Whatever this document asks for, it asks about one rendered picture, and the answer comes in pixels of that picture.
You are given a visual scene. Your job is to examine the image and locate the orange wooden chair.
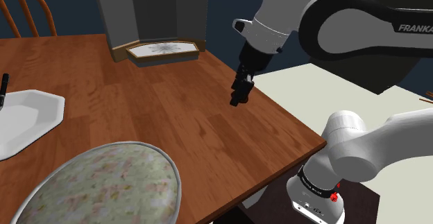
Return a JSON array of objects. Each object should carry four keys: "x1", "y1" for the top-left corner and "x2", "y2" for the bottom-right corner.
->
[{"x1": 0, "y1": 0, "x2": 58, "y2": 39}]

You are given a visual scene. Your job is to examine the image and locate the pale floral patterned bowl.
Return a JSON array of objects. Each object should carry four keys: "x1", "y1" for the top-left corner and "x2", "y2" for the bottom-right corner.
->
[{"x1": 10, "y1": 141, "x2": 182, "y2": 224}]

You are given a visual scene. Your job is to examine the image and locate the white octagonal plate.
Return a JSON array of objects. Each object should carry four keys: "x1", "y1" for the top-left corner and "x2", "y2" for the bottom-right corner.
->
[{"x1": 0, "y1": 89, "x2": 66, "y2": 162}]

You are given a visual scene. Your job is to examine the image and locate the black pen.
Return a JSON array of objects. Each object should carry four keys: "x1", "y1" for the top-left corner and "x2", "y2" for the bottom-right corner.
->
[{"x1": 0, "y1": 73, "x2": 10, "y2": 111}]

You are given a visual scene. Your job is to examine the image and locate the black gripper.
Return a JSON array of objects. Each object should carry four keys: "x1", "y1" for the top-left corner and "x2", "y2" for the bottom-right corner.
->
[{"x1": 229, "y1": 42, "x2": 275, "y2": 107}]

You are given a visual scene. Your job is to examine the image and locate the dark robot stand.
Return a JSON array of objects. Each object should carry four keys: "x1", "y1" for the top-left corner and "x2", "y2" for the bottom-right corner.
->
[{"x1": 233, "y1": 164, "x2": 382, "y2": 224}]

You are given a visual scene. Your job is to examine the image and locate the brown wooden table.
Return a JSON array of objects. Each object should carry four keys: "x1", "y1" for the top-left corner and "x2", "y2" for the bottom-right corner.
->
[{"x1": 0, "y1": 33, "x2": 328, "y2": 224}]

